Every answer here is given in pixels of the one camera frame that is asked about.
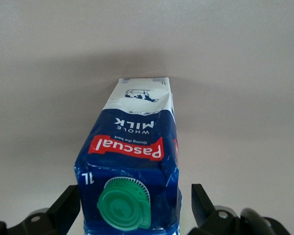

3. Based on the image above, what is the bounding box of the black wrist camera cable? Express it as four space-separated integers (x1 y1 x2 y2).
239 208 289 235

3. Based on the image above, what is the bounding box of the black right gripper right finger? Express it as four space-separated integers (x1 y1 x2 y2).
188 183 250 235

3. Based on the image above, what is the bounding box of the blue white milk carton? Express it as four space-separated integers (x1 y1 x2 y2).
73 77 182 235

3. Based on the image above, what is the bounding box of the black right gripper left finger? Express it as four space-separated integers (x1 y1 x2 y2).
0 185 81 235

